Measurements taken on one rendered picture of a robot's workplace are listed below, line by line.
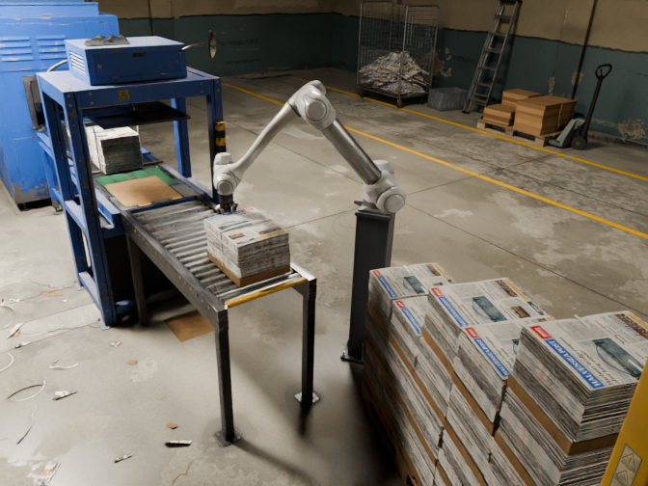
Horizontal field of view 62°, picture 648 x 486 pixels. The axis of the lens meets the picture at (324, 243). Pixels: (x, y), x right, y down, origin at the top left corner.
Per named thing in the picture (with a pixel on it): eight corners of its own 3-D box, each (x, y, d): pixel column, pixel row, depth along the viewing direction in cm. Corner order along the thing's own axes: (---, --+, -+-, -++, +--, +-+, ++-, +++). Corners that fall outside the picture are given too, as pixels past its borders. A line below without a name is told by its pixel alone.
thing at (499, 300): (507, 279, 226) (507, 277, 225) (550, 317, 201) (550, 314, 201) (425, 288, 217) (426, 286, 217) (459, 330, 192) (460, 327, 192)
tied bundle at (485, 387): (538, 364, 212) (551, 315, 202) (589, 418, 187) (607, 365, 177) (449, 379, 203) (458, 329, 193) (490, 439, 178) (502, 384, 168)
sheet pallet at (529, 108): (574, 139, 827) (583, 101, 802) (542, 147, 782) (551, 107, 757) (508, 121, 912) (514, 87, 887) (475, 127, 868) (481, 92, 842)
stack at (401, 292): (420, 383, 324) (438, 260, 287) (540, 570, 224) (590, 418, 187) (359, 393, 314) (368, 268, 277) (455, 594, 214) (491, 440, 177)
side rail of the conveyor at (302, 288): (316, 297, 279) (317, 277, 274) (309, 300, 276) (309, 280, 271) (202, 210, 374) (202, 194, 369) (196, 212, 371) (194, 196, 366)
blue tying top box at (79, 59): (188, 77, 345) (185, 43, 336) (90, 85, 313) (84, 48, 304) (161, 67, 377) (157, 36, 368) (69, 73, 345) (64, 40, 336)
